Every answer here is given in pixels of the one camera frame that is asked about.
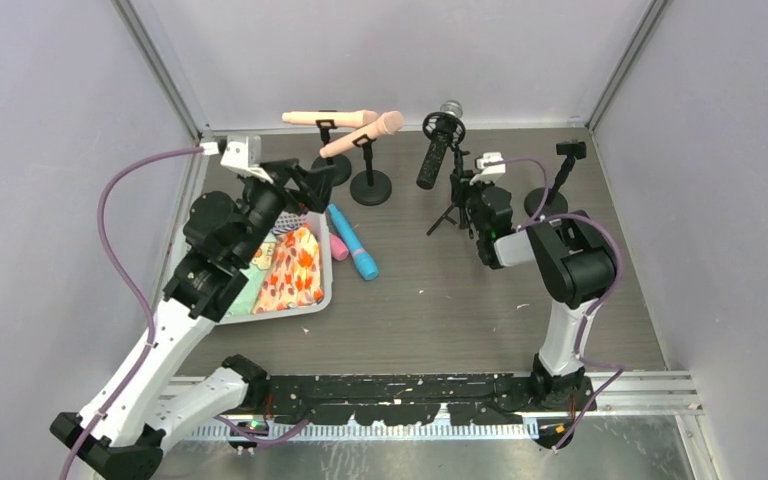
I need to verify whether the green patterned cloth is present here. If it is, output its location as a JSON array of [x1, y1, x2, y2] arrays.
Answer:
[[225, 233, 277, 318]]

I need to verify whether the beige microphone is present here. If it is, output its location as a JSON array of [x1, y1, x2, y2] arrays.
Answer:
[[319, 111, 404, 158], [281, 110, 379, 129]]

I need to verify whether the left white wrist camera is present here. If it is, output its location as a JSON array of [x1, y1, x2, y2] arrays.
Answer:
[[199, 135, 274, 184]]

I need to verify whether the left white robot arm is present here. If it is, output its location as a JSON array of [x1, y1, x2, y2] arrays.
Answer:
[[50, 159, 334, 479]]

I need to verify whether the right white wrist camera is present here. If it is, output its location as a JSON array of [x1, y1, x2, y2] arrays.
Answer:
[[470, 152, 506, 185]]

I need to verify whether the black tripod shock mount stand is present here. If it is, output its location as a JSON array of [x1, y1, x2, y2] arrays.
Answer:
[[426, 143, 474, 239]]

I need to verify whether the black glitter microphone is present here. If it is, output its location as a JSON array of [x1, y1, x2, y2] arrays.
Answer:
[[416, 100, 466, 190]]

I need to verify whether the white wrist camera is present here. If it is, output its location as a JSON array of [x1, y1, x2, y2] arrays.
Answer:
[[199, 135, 274, 184], [470, 152, 506, 185]]

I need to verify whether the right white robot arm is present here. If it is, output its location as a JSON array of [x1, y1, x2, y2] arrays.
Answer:
[[465, 183, 623, 400]]

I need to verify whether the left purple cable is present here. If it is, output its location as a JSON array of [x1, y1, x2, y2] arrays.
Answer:
[[57, 146, 312, 480]]

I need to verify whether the white plastic basket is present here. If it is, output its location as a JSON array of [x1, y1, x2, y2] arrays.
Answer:
[[221, 212, 333, 325]]

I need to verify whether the orange patterned cloth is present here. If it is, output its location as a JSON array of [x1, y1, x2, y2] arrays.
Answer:
[[251, 224, 324, 314]]

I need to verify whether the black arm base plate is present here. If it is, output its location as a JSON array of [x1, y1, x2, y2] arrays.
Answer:
[[231, 373, 595, 426]]

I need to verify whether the black round base clip stand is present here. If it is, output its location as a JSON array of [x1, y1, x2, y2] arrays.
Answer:
[[312, 119, 352, 186]]

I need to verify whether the blue toy microphone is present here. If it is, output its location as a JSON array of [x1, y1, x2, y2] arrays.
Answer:
[[328, 204, 379, 281]]

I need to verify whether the pink toy microphone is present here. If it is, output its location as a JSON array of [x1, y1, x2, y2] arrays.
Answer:
[[329, 233, 349, 261]]

